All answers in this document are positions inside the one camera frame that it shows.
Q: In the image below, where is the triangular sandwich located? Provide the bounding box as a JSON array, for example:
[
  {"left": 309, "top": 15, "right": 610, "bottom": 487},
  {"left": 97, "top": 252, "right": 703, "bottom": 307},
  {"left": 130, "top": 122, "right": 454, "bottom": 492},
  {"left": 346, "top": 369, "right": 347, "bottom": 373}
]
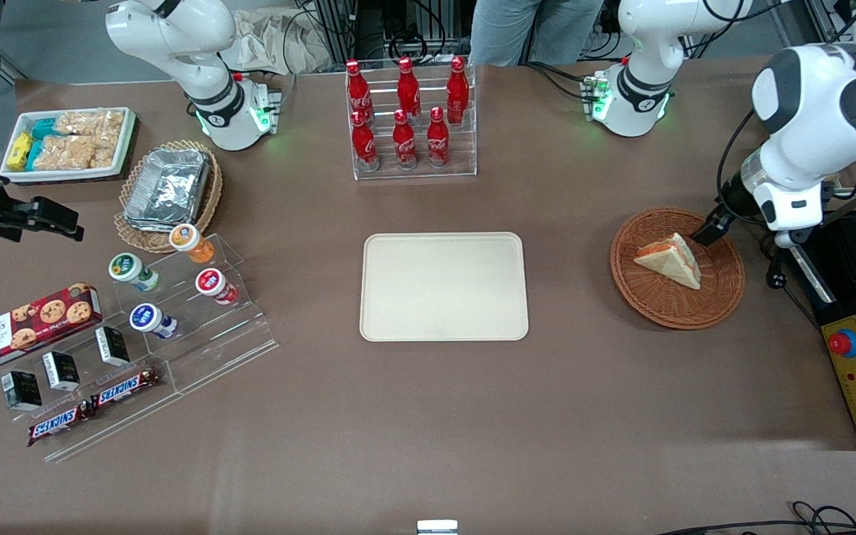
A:
[{"left": 633, "top": 233, "right": 703, "bottom": 291}]

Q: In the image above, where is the white rectangular snack tray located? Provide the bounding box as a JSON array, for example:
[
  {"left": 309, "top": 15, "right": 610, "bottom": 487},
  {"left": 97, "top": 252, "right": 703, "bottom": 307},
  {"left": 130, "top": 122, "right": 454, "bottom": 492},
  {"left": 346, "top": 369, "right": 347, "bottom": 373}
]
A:
[{"left": 0, "top": 106, "right": 137, "bottom": 184}]

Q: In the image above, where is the light woven oval basket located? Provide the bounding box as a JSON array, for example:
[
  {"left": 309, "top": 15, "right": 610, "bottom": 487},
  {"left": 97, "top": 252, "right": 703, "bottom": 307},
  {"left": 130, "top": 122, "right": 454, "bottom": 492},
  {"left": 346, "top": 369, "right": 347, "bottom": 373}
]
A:
[{"left": 114, "top": 139, "right": 224, "bottom": 255}]

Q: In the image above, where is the brown round wicker basket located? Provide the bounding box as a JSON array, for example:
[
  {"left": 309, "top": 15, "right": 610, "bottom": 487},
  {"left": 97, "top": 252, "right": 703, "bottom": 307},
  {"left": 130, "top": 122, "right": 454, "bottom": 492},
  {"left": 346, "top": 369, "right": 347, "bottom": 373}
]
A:
[{"left": 609, "top": 207, "right": 746, "bottom": 331}]

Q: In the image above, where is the beige plastic tray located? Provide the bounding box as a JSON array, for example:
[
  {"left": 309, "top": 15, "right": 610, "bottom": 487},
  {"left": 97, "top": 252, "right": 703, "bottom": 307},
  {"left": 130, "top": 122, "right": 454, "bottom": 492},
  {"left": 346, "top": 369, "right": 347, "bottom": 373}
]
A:
[{"left": 360, "top": 232, "right": 530, "bottom": 343}]

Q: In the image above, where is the rice cracker bag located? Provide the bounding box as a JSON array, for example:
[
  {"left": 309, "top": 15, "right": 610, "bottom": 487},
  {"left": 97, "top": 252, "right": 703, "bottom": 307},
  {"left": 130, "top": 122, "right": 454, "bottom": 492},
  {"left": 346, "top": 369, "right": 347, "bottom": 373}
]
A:
[
  {"left": 94, "top": 109, "right": 126, "bottom": 142},
  {"left": 33, "top": 135, "right": 98, "bottom": 171},
  {"left": 94, "top": 137, "right": 123, "bottom": 169},
  {"left": 55, "top": 111, "right": 98, "bottom": 138}
]

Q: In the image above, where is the yellow snack packet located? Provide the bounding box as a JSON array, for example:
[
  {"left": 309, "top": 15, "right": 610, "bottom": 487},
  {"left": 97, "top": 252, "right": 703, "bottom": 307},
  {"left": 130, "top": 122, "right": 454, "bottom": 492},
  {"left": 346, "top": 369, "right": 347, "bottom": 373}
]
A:
[{"left": 6, "top": 132, "right": 33, "bottom": 171}]

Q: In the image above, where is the green lid yoghurt cup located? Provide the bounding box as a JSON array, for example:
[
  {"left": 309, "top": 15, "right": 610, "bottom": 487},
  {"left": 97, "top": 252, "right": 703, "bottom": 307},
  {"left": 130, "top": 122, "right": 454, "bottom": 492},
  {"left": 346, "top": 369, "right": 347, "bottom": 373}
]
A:
[{"left": 108, "top": 253, "right": 161, "bottom": 293}]

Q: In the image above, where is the black machine base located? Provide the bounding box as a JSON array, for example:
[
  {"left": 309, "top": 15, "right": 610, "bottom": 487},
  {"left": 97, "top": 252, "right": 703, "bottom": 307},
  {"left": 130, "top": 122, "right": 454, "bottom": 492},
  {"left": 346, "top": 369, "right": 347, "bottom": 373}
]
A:
[{"left": 785, "top": 210, "right": 856, "bottom": 451}]

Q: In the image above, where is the red Walkers cookie box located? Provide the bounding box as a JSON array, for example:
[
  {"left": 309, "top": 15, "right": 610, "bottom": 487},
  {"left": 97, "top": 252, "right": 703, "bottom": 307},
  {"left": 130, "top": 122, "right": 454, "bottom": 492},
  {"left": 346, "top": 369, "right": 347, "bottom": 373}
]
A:
[{"left": 0, "top": 282, "right": 104, "bottom": 375}]

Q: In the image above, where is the aluminium foil container stack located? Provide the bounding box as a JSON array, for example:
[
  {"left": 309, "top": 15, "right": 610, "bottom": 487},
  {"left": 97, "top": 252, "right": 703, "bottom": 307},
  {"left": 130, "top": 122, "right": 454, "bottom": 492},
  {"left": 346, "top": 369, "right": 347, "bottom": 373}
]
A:
[{"left": 123, "top": 148, "right": 213, "bottom": 232}]

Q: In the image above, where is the blue lid yoghurt cup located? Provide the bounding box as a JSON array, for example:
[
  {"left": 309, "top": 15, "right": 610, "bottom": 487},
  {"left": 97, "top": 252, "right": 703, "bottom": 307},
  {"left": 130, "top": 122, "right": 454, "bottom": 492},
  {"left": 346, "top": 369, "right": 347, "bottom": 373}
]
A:
[{"left": 129, "top": 303, "right": 178, "bottom": 340}]

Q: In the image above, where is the small black box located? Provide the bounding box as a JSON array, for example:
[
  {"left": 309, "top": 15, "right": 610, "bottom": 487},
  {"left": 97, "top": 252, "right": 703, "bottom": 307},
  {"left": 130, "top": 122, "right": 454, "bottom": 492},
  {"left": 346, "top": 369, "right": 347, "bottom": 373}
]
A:
[
  {"left": 1, "top": 370, "right": 43, "bottom": 412},
  {"left": 94, "top": 325, "right": 132, "bottom": 367},
  {"left": 42, "top": 351, "right": 81, "bottom": 392}
]

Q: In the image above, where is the orange lid yoghurt cup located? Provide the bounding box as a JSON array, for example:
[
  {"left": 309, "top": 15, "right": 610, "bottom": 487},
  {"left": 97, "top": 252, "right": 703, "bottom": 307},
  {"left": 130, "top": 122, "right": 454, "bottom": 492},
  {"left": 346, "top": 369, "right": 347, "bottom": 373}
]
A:
[{"left": 169, "top": 223, "right": 215, "bottom": 265}]

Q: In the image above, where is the red lid yoghurt cup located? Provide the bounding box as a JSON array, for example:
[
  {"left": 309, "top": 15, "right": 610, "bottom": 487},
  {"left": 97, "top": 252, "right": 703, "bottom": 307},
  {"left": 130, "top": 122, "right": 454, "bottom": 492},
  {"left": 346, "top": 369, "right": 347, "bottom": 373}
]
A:
[{"left": 195, "top": 268, "right": 239, "bottom": 305}]

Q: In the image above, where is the Snickers chocolate bar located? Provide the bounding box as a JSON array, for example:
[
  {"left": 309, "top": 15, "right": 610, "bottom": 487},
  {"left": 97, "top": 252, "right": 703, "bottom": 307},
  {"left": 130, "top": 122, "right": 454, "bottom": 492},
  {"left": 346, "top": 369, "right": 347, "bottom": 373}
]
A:
[
  {"left": 27, "top": 401, "right": 99, "bottom": 447},
  {"left": 91, "top": 366, "right": 163, "bottom": 409}
]

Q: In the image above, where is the clear acrylic stepped snack stand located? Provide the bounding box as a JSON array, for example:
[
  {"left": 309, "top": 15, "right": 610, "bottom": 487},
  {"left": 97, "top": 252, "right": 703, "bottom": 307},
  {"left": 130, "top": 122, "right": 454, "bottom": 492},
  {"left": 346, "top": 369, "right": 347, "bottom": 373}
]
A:
[{"left": 0, "top": 320, "right": 185, "bottom": 464}]

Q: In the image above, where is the clear acrylic stepped cup stand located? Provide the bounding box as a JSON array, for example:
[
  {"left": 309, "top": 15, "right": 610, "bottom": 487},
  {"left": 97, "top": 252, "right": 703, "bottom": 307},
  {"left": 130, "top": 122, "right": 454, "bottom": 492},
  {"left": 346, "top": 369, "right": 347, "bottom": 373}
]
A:
[{"left": 105, "top": 233, "right": 280, "bottom": 396}]

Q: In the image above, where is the clear acrylic bottle rack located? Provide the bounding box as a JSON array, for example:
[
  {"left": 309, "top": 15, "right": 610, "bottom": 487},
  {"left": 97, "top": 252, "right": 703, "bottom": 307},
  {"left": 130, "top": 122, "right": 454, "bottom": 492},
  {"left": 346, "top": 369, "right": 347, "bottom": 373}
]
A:
[{"left": 346, "top": 54, "right": 478, "bottom": 181}]

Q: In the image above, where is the crumpled beige cloth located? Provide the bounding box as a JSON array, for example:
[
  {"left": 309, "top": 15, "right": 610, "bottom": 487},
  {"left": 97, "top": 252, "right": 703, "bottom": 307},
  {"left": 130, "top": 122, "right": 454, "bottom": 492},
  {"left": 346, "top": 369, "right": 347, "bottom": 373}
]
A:
[{"left": 229, "top": 7, "right": 334, "bottom": 75}]

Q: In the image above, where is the red cola bottle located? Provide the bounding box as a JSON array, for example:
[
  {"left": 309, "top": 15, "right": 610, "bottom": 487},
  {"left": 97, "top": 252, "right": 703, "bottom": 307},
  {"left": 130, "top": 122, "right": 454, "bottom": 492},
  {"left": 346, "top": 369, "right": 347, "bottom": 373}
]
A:
[
  {"left": 427, "top": 106, "right": 451, "bottom": 169},
  {"left": 392, "top": 109, "right": 418, "bottom": 171},
  {"left": 397, "top": 57, "right": 421, "bottom": 123},
  {"left": 351, "top": 110, "right": 380, "bottom": 172},
  {"left": 447, "top": 56, "right": 470, "bottom": 126},
  {"left": 345, "top": 59, "right": 374, "bottom": 126}
]

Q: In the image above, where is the person in jeans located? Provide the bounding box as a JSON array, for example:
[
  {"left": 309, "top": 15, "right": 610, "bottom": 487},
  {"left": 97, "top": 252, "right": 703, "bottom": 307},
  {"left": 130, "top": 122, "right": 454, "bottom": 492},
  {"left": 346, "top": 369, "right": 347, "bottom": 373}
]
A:
[{"left": 469, "top": 0, "right": 606, "bottom": 66}]

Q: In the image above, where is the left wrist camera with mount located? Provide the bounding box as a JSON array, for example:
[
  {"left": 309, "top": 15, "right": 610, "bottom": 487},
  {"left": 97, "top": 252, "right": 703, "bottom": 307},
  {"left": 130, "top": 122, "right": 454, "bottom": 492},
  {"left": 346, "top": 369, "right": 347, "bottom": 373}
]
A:
[{"left": 773, "top": 226, "right": 816, "bottom": 250}]

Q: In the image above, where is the black left wrist camera cable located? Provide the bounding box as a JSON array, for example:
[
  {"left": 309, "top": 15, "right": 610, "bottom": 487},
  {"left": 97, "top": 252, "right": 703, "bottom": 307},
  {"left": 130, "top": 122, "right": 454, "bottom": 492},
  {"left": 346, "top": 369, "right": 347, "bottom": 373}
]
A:
[{"left": 716, "top": 110, "right": 760, "bottom": 218}]

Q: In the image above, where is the black power cable with plug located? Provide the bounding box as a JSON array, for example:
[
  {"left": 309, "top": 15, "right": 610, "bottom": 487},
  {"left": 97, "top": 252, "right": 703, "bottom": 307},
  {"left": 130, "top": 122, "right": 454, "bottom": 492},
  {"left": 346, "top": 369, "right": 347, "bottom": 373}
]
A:
[{"left": 765, "top": 245, "right": 824, "bottom": 329}]

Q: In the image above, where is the black arm base cable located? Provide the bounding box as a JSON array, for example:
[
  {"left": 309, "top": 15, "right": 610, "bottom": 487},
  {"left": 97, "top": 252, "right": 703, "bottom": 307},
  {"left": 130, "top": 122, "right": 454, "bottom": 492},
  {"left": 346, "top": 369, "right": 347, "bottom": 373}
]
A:
[{"left": 523, "top": 61, "right": 594, "bottom": 102}]

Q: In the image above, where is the black floor cable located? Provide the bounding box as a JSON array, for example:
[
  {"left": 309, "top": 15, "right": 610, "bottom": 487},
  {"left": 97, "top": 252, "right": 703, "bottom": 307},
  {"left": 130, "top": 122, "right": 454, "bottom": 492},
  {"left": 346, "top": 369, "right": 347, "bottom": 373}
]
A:
[{"left": 655, "top": 502, "right": 856, "bottom": 535}]

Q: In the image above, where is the black equipment frame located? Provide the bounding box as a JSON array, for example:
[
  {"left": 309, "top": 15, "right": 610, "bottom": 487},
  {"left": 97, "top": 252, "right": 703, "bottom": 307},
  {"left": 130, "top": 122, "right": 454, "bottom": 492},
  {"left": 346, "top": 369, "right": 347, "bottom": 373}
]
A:
[{"left": 313, "top": 0, "right": 429, "bottom": 69}]

